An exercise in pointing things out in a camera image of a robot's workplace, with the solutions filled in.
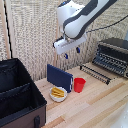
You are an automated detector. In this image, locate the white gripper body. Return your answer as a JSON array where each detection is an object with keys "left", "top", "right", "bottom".
[{"left": 53, "top": 32, "right": 89, "bottom": 56}]

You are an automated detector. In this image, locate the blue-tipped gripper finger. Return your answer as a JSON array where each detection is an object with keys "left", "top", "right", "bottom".
[
  {"left": 63, "top": 52, "right": 70, "bottom": 61},
  {"left": 75, "top": 46, "right": 82, "bottom": 55}
]

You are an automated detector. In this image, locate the metal oven rack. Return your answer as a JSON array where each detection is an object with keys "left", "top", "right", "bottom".
[{"left": 94, "top": 49, "right": 128, "bottom": 73}]

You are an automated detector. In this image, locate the black toaster oven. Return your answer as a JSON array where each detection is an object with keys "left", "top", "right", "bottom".
[{"left": 92, "top": 37, "right": 128, "bottom": 80}]

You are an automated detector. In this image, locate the dark blue flat box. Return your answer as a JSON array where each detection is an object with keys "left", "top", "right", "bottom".
[{"left": 46, "top": 63, "right": 75, "bottom": 94}]

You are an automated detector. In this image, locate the red plastic cup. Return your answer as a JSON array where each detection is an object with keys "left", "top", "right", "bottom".
[{"left": 73, "top": 77, "right": 87, "bottom": 94}]

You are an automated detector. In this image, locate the white bowl with yellow food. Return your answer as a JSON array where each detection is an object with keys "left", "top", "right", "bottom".
[{"left": 49, "top": 85, "right": 69, "bottom": 103}]

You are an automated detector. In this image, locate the black fabric storage box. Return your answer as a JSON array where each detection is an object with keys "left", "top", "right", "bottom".
[{"left": 0, "top": 57, "right": 48, "bottom": 128}]

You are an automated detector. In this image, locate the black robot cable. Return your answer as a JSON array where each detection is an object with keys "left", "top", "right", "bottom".
[{"left": 85, "top": 12, "right": 128, "bottom": 34}]

